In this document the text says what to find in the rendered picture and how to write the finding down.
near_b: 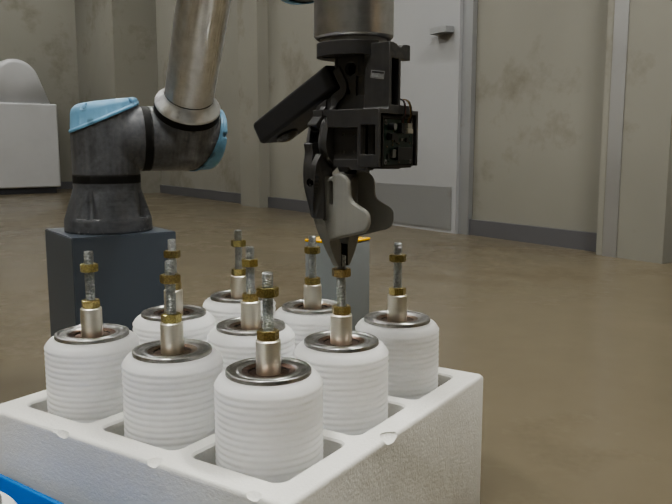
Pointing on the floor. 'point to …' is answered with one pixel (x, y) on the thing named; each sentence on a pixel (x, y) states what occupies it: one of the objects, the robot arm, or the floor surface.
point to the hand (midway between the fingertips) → (335, 252)
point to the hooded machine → (27, 133)
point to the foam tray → (19, 408)
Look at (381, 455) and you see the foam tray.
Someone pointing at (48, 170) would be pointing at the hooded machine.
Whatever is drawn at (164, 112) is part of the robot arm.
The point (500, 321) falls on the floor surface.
